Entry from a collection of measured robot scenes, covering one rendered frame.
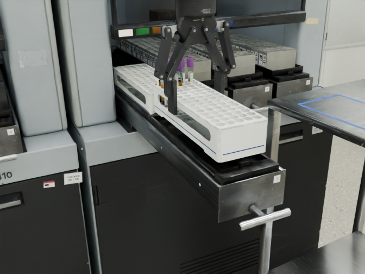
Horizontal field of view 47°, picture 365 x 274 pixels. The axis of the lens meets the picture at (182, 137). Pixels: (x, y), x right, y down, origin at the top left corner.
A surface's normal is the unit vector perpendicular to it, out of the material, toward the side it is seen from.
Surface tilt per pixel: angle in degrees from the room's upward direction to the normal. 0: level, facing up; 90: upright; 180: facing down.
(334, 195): 0
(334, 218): 0
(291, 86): 90
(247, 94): 90
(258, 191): 90
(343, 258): 0
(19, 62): 90
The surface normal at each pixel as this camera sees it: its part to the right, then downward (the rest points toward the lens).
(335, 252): -0.02, -0.92
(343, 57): 0.43, 0.35
